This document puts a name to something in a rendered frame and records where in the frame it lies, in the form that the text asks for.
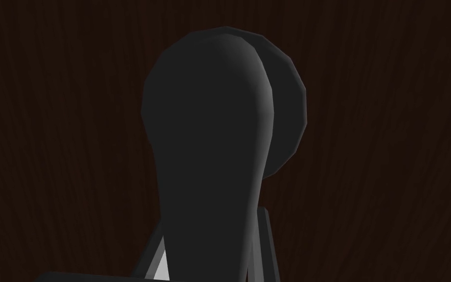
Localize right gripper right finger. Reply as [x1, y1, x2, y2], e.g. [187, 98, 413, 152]
[246, 207, 282, 282]

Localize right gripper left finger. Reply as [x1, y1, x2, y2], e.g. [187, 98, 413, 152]
[131, 222, 171, 282]

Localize dark brown wooden door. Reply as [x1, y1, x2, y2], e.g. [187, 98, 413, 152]
[0, 0, 451, 282]

